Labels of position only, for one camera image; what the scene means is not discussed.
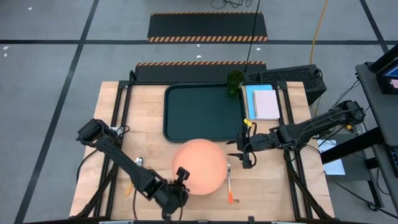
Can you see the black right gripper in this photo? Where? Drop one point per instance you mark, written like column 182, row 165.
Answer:
column 259, row 142

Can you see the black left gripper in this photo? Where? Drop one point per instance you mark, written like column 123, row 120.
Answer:
column 172, row 199

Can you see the orange round plate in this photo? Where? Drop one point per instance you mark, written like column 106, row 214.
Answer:
column 205, row 161

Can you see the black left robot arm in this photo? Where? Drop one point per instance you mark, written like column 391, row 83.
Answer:
column 130, row 165

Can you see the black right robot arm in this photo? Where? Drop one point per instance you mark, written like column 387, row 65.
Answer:
column 317, row 124

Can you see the dark green tray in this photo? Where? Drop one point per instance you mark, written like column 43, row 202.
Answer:
column 199, row 115

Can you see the yellow tag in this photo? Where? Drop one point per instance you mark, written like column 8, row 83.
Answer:
column 247, row 122

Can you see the blue notebook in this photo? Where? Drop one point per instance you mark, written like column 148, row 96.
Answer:
column 249, row 102

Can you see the pink spiral notebook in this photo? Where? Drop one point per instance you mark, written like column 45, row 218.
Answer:
column 266, row 104

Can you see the small green potted plant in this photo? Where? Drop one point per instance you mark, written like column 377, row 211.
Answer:
column 234, row 81

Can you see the narrow black striped floor mat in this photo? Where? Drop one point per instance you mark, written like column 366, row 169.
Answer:
column 192, row 73

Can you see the white paper sheet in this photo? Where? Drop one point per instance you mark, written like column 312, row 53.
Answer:
column 335, row 166

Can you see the large black striped floor mat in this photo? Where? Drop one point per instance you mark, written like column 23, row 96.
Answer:
column 205, row 26

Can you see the grey side desk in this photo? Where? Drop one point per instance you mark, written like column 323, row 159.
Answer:
column 379, row 105

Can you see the black keyboard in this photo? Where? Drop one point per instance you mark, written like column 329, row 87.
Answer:
column 395, row 158

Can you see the black laptop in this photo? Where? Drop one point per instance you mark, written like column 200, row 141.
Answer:
column 385, row 87

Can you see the black desk base frame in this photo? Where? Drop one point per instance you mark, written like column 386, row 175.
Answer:
column 351, row 146

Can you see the black metal table frame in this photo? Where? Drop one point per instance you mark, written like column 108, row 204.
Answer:
column 123, row 84

